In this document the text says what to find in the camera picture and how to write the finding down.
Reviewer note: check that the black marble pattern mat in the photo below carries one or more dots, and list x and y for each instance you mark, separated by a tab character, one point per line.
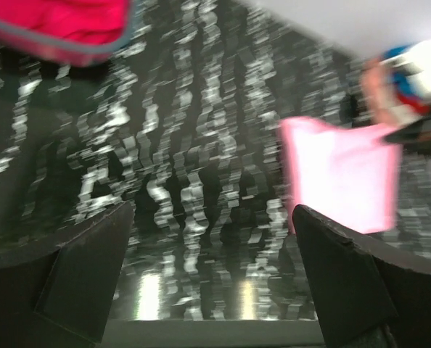
182	124

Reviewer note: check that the red folded t-shirt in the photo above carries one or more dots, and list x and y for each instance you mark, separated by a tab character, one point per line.
416	104

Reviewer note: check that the blue folded t-shirt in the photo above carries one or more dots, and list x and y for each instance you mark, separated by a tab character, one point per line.
400	71

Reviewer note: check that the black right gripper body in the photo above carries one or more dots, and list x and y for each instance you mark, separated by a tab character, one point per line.
415	138

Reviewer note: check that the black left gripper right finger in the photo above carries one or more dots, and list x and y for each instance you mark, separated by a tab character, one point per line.
361	285

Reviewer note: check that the white printed folded t-shirt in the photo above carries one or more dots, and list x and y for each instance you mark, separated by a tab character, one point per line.
419	59

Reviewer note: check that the salmon folded t-shirt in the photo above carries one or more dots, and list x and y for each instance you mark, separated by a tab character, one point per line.
373	84

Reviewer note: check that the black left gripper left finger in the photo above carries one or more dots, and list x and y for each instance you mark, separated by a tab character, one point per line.
57	291

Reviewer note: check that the blue-grey plastic basket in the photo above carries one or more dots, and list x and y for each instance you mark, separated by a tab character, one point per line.
66	52

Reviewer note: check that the pink t-shirt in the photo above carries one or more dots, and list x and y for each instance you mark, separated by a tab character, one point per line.
347	174

